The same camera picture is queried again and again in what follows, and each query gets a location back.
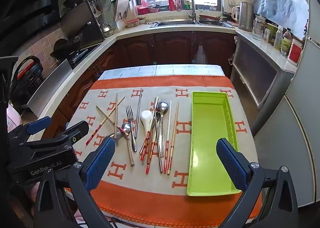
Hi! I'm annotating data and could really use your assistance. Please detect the gas stove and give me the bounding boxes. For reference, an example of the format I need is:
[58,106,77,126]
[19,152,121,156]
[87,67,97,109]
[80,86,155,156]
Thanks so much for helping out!
[67,43,103,68]

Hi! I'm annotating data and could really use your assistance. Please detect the red frying pan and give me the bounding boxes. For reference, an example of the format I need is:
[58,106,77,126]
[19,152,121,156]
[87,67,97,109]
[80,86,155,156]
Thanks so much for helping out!
[199,14,224,24]

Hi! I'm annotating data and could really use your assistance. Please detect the pink plastic container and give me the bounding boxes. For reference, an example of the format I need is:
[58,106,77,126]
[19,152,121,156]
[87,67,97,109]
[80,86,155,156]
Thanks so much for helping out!
[6,103,22,133]

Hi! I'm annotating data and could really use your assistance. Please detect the grey storage cabinet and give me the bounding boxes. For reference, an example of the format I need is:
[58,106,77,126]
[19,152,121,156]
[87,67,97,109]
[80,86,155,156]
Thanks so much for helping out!
[229,34,295,109]

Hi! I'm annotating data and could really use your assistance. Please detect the white ceramic spoon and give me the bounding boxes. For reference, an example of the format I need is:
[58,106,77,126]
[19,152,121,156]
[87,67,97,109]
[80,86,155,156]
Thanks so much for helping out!
[140,110,153,135]

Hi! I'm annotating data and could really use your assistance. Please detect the tan chopstick red end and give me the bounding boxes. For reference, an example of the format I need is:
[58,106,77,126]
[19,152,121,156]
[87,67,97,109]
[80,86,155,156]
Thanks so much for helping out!
[167,101,180,176]

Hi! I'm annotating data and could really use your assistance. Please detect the red patterned chopstick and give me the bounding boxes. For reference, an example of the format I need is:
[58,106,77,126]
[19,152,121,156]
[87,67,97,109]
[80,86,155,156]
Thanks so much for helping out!
[140,118,154,161]
[146,96,159,175]

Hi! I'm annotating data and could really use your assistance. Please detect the white chopstick red end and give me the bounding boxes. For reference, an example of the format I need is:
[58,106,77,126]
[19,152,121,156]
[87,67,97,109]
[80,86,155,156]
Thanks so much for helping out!
[163,100,172,174]

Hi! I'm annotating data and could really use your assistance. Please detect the white plastic bottle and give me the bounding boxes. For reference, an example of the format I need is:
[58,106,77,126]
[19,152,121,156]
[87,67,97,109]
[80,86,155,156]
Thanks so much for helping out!
[273,26,284,50]

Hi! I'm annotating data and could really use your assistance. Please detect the black range hood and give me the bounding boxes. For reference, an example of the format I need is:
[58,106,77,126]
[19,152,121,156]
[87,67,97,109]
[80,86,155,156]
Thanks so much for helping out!
[0,0,99,54]

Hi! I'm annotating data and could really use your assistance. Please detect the white plastic bag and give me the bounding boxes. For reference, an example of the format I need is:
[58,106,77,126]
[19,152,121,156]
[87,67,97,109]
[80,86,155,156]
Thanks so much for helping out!
[194,44,209,64]

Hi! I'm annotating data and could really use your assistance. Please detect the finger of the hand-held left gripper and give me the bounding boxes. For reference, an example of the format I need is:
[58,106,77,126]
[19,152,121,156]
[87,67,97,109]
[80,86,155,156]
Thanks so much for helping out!
[19,120,90,152]
[9,116,52,143]

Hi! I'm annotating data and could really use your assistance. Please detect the small metal spoon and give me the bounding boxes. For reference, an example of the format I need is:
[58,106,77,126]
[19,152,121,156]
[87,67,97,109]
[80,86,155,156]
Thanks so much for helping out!
[108,123,131,146]

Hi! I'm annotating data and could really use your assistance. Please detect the green plastic tray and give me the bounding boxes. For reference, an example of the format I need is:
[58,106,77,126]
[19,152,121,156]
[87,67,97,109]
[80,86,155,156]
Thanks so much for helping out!
[187,91,242,196]

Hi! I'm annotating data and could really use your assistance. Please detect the brown wooden chopstick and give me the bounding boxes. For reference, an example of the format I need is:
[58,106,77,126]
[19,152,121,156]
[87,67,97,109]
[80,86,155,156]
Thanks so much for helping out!
[114,93,118,140]
[124,130,135,167]

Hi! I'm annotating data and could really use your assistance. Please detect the large metal spoon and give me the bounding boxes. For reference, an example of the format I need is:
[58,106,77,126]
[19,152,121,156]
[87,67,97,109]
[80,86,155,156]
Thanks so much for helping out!
[157,101,170,158]

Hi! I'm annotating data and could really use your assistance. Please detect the red basin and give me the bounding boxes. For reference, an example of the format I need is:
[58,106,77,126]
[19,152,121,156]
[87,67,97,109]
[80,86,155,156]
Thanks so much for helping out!
[136,5,160,15]

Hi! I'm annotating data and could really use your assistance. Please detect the steel faucet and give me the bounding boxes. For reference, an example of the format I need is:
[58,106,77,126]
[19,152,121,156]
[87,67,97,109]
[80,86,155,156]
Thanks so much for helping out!
[180,0,197,21]

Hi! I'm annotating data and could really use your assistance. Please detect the black countertop cabinet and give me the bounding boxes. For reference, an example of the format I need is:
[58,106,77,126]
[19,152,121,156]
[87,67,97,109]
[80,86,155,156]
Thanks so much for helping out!
[65,0,105,51]

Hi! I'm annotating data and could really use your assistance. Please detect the black frying pan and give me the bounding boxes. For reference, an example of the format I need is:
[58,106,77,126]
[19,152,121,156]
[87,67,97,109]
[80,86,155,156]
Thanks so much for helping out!
[50,38,82,59]

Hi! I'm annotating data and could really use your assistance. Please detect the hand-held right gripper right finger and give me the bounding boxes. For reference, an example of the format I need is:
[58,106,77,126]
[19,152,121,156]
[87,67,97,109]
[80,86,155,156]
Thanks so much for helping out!
[216,138,299,228]

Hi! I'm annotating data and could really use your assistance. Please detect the white cutting board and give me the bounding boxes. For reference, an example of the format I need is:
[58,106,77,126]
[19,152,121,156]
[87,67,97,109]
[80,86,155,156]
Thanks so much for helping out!
[113,0,137,29]

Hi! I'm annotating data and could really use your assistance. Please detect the orange patterned blanket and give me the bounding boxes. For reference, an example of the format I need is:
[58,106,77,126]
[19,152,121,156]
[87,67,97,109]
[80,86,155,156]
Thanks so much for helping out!
[64,75,263,228]

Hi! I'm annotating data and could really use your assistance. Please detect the steel sink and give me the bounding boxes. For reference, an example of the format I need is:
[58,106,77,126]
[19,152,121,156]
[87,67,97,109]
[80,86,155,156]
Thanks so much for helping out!
[150,19,235,29]

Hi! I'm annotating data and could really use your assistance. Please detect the steel splash panel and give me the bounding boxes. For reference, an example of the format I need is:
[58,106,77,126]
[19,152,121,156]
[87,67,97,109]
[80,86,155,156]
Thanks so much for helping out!
[26,59,74,118]

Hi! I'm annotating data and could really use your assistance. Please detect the black bag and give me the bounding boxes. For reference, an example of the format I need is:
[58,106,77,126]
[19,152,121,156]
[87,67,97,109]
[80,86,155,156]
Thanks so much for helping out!
[10,55,43,103]

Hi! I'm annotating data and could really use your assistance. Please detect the steel electric kettle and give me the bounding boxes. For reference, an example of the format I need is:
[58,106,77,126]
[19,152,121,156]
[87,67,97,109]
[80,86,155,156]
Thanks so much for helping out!
[237,1,255,31]

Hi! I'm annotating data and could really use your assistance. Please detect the white kitchen countertop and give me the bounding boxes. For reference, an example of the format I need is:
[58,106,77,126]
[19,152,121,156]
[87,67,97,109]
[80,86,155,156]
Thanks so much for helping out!
[32,19,298,141]

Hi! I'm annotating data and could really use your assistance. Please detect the metal fork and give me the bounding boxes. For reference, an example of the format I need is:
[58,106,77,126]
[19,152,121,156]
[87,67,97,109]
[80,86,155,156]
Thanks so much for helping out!
[125,105,138,153]

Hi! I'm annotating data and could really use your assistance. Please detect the grey refrigerator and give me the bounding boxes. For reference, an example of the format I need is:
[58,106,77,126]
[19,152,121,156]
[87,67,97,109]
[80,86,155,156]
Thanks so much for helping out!
[247,0,320,208]

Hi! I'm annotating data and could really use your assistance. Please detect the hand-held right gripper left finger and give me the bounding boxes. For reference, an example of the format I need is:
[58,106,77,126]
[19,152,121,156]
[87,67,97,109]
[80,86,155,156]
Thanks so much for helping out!
[32,137,116,228]

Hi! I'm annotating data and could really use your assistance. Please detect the dark wooden kitchen cabinets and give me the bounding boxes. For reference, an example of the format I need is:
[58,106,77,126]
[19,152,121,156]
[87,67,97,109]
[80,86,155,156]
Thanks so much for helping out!
[44,30,237,128]

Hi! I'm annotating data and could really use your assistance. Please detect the clear bottle green label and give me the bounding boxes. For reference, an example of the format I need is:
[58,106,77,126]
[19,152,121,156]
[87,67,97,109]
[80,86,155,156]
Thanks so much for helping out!
[280,28,292,56]

